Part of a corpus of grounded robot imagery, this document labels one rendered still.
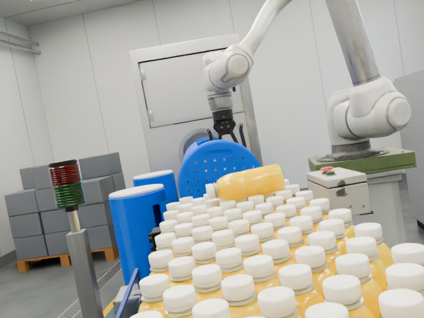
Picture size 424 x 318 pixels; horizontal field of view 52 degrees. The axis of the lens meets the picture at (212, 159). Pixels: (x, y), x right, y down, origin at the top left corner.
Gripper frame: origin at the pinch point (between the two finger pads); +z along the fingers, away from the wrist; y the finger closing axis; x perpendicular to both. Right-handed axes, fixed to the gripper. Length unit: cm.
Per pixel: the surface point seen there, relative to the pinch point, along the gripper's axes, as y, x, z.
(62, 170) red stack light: 41, 66, -10
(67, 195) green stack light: 41, 66, -5
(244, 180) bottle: 2, 55, 0
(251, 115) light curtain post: -28, -121, -19
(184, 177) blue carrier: 17.1, 19.8, 0.1
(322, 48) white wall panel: -197, -475, -106
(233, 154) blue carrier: 0.3, 19.8, -4.5
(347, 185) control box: -24, 55, 6
